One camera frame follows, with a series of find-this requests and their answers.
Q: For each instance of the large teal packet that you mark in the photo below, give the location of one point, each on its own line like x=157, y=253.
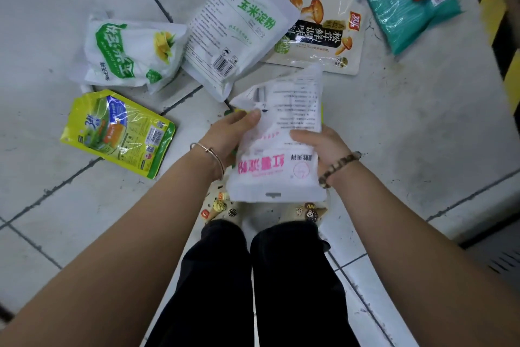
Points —
x=396, y=9

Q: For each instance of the cream pouch with mushroom print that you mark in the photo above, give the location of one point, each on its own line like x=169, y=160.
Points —
x=321, y=29

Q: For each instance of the person's left hand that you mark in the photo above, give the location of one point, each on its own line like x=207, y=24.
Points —
x=221, y=137

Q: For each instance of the silver bangle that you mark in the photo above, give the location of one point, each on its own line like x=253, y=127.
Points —
x=211, y=152

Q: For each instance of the person's right forearm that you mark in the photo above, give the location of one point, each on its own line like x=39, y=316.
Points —
x=418, y=261

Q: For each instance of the person's right charm-covered shoe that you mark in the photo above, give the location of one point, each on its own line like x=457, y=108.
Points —
x=308, y=210

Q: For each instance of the black trousers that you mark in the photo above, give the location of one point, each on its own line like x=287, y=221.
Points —
x=252, y=290

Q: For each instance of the person's right thumb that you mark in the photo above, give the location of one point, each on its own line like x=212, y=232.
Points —
x=304, y=137

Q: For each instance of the white pouch with pink print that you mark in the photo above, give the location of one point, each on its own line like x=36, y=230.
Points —
x=280, y=143

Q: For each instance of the person's left forearm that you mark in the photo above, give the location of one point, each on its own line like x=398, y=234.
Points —
x=122, y=253

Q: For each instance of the person's left charm-covered shoe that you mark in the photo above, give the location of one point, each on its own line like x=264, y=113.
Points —
x=221, y=206

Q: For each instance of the yellow-green clear-window pouch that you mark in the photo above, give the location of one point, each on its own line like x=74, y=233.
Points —
x=118, y=131

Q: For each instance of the white pouch with green print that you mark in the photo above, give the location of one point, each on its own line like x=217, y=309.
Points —
x=237, y=23

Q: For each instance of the person's left thumb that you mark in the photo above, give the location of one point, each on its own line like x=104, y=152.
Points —
x=248, y=120

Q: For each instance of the white bag with green label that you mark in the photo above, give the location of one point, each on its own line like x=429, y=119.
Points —
x=130, y=54

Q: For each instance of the person's charm-covered shoe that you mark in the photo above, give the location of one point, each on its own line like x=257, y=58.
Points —
x=308, y=210
x=221, y=206

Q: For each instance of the person's right hand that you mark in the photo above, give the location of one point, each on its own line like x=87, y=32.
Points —
x=331, y=147

